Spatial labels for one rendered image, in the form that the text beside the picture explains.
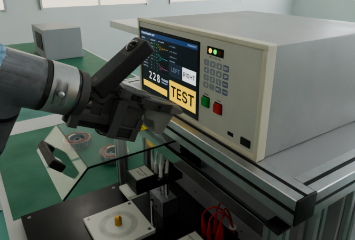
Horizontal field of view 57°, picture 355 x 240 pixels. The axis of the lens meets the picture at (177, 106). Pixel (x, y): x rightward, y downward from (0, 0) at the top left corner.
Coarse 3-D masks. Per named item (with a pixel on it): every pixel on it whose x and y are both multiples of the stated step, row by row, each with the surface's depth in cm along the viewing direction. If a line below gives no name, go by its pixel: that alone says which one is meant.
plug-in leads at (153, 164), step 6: (156, 156) 89; (162, 156) 93; (156, 162) 90; (162, 162) 93; (168, 162) 90; (156, 168) 90; (162, 168) 89; (168, 168) 91; (156, 174) 91; (162, 174) 90
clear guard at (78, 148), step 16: (64, 128) 81; (80, 128) 81; (64, 144) 75; (80, 144) 73; (96, 144) 73; (112, 144) 73; (128, 144) 73; (144, 144) 73; (160, 144) 73; (64, 160) 71; (80, 160) 67; (96, 160) 67; (112, 160) 67; (64, 176) 68; (80, 176) 64; (64, 192) 64
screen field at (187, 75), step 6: (174, 66) 72; (180, 66) 70; (174, 72) 73; (180, 72) 71; (186, 72) 69; (192, 72) 67; (180, 78) 72; (186, 78) 69; (192, 78) 68; (192, 84) 68
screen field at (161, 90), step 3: (144, 81) 87; (147, 81) 85; (144, 84) 87; (147, 84) 86; (150, 84) 84; (153, 84) 83; (150, 87) 85; (153, 87) 83; (156, 87) 82; (159, 87) 81; (156, 90) 82; (159, 90) 81; (162, 90) 80; (165, 90) 78; (162, 93) 80; (165, 93) 78
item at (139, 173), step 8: (136, 168) 90; (144, 168) 90; (176, 168) 94; (128, 176) 88; (136, 176) 87; (144, 176) 87; (152, 176) 87; (168, 176) 91; (176, 176) 91; (128, 184) 89; (136, 184) 85; (144, 184) 86; (152, 184) 87; (160, 184) 89; (168, 184) 92; (128, 192) 87; (136, 192) 85; (144, 192) 87; (168, 192) 93
